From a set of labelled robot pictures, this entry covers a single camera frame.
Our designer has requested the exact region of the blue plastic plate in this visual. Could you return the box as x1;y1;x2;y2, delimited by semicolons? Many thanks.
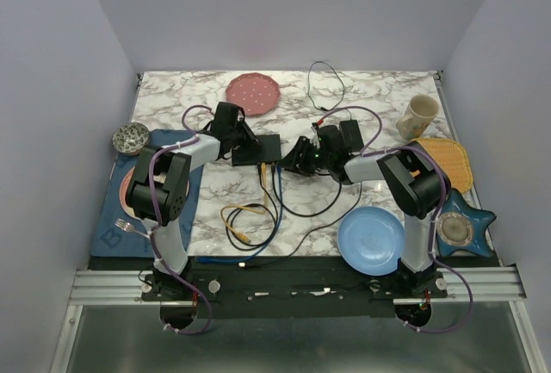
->
337;207;405;277

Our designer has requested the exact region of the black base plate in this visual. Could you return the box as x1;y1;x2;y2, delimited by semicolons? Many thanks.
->
88;254;505;320

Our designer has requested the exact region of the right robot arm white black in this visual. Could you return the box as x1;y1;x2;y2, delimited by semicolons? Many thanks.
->
280;126;451;297

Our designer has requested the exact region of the black power adapter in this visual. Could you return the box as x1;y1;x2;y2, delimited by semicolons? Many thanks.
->
339;119;363;152

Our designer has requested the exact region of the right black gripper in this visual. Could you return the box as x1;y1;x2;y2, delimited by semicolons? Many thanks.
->
275;136;332;177

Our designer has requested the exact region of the black power cable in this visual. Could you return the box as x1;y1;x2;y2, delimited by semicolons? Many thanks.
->
238;60;365;269

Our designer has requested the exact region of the black ethernet cable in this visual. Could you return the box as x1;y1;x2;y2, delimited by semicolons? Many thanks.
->
225;163;348;250

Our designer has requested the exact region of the metal fork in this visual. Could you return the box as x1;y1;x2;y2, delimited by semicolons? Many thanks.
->
115;219;150;239

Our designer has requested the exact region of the yellow ethernet cable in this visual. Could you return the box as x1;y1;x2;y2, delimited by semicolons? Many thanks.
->
220;163;269;245

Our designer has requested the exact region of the blue fabric placemat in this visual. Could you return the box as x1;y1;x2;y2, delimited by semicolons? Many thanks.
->
90;154;202;258

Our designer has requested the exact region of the blue star-shaped dish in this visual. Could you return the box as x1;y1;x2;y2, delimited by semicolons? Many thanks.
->
436;188;497;258

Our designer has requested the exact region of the pink dotted plate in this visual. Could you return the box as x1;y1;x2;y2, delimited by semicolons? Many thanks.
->
225;72;281;116

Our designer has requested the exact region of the patterned small bowl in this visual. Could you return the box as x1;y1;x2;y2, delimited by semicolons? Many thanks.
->
112;122;150;156

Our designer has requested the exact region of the pink cream plate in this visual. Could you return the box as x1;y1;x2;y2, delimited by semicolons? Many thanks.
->
119;167;136;219

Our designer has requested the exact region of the cream ceramic mug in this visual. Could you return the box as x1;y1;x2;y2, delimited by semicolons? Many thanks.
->
396;95;440;140

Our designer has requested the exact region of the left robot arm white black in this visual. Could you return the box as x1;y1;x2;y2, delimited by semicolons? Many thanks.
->
126;103;260;300

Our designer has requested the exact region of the blue ethernet cable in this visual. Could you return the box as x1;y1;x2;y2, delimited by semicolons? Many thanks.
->
195;163;285;264

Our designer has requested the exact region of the yellow woven mat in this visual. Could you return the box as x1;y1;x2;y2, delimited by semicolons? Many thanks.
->
412;138;474;194

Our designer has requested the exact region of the aluminium mounting rail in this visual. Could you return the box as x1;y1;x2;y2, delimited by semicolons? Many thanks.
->
69;267;526;306

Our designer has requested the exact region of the black network switch box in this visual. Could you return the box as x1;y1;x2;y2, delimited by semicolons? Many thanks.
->
232;134;282;167

